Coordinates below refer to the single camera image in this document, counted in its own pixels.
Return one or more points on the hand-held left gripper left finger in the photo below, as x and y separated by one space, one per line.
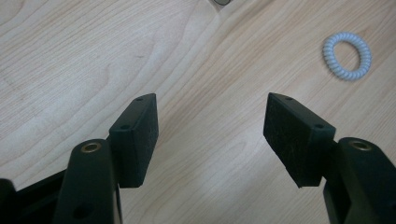
130 146

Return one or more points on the dark round object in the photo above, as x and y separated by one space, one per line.
221 2

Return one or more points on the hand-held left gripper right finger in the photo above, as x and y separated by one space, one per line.
299 140

